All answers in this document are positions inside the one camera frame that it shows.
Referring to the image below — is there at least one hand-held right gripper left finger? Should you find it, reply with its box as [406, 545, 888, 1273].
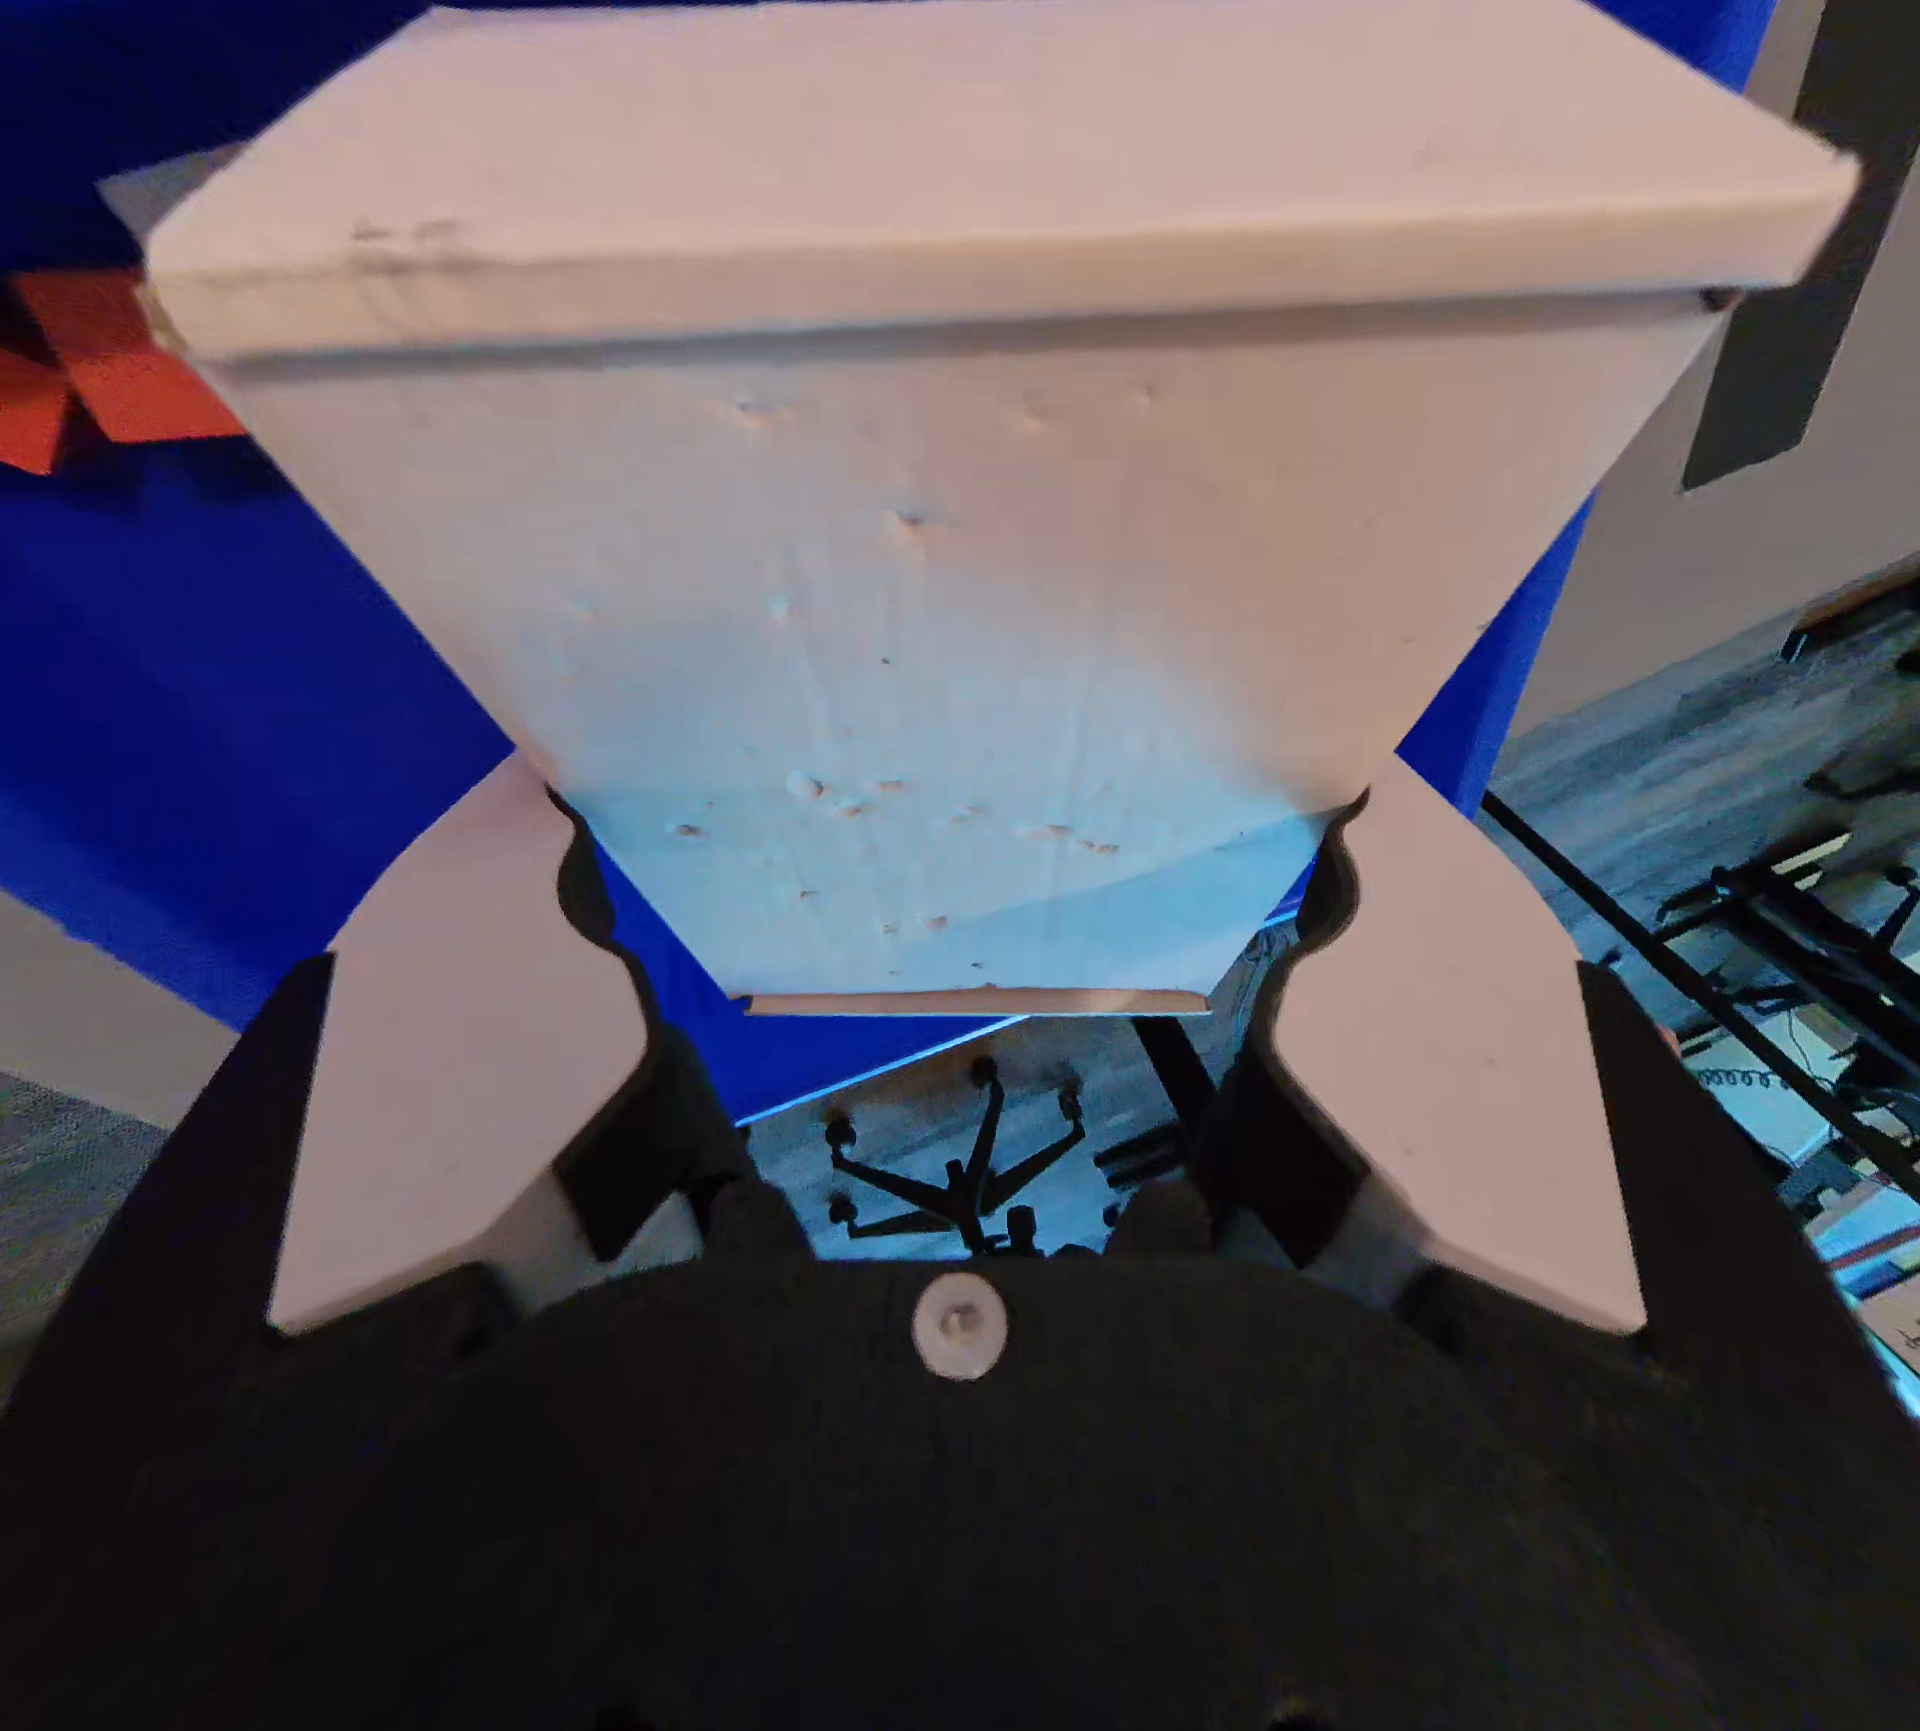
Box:
[266, 753, 706, 1334]

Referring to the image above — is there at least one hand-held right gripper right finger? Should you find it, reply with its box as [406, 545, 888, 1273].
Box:
[1212, 759, 1649, 1337]

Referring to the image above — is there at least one large blue plastic bin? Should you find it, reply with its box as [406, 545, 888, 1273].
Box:
[0, 0, 1848, 1123]

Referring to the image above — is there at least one white cardboard mailer box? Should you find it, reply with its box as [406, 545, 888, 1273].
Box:
[98, 0, 1866, 1019]

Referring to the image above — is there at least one black chair base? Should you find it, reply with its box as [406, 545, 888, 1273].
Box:
[824, 1056, 1089, 1260]

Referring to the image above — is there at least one red paper piece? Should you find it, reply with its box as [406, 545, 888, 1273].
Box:
[15, 267, 250, 446]

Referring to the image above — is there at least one red cube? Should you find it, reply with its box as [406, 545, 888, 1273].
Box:
[0, 346, 79, 474]

